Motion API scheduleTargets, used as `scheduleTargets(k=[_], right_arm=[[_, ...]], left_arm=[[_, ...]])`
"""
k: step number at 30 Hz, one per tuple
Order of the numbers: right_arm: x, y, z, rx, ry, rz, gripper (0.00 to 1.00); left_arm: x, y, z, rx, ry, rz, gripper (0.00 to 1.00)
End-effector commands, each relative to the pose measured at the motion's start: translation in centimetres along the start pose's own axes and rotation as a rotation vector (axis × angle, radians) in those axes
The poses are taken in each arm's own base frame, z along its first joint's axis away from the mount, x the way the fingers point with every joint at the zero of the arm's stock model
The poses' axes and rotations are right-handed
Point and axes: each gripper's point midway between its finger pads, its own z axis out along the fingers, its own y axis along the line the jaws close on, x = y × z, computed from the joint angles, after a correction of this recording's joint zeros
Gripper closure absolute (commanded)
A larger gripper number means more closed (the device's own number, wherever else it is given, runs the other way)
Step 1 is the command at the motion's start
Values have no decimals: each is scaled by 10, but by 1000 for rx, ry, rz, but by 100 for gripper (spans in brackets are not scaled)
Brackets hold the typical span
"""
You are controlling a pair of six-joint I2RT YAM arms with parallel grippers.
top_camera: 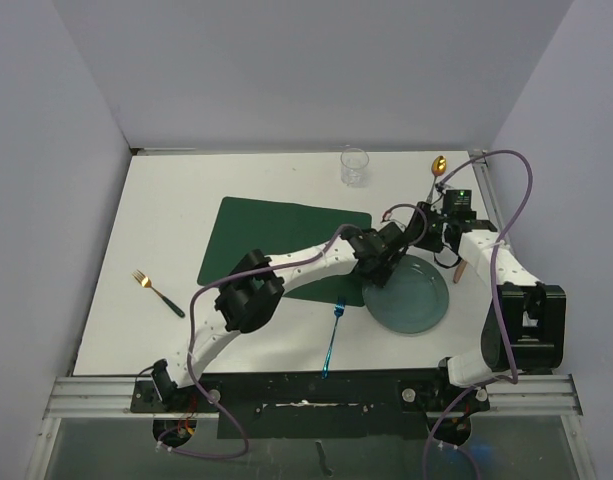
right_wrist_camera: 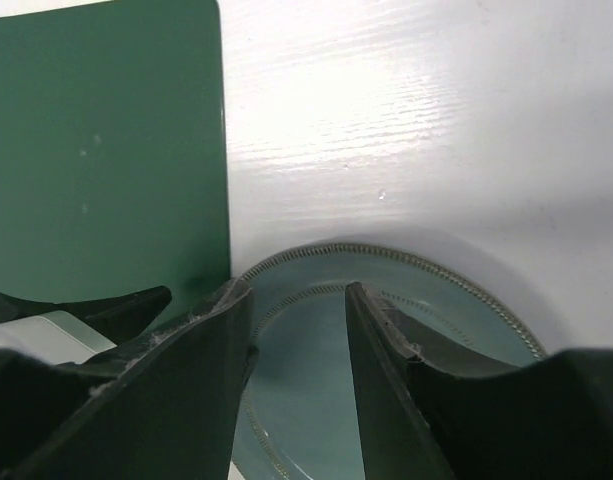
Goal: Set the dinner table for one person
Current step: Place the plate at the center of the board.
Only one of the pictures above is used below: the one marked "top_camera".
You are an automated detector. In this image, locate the rose gold knife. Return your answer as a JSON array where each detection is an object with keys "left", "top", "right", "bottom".
[{"left": 453, "top": 260, "right": 467, "bottom": 284}]

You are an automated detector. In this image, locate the teal ceramic plate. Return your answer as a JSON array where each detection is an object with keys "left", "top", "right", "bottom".
[{"left": 362, "top": 255, "right": 450, "bottom": 335}]

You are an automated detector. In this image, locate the iridescent gold spoon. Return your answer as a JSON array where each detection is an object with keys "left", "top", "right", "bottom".
[{"left": 428, "top": 155, "right": 447, "bottom": 201}]

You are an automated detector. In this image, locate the blue metal fork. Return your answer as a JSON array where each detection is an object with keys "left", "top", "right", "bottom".
[{"left": 321, "top": 297, "right": 346, "bottom": 379}]

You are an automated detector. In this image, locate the dark green placemat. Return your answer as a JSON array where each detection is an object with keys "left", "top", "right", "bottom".
[{"left": 197, "top": 197, "right": 372, "bottom": 286}]

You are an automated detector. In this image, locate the gold fork with green handle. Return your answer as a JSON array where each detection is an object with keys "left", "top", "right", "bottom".
[{"left": 132, "top": 270, "right": 186, "bottom": 318}]

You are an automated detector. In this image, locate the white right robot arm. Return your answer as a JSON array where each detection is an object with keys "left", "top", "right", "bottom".
[{"left": 407, "top": 190, "right": 567, "bottom": 409}]

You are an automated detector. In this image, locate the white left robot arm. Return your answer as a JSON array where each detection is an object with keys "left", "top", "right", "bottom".
[{"left": 151, "top": 224, "right": 411, "bottom": 411}]

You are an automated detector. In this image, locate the clear drinking glass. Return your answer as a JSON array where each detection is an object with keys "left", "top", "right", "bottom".
[{"left": 340, "top": 147, "right": 370, "bottom": 188}]

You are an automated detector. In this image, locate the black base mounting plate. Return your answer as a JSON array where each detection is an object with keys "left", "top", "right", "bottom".
[{"left": 130, "top": 368, "right": 490, "bottom": 442}]

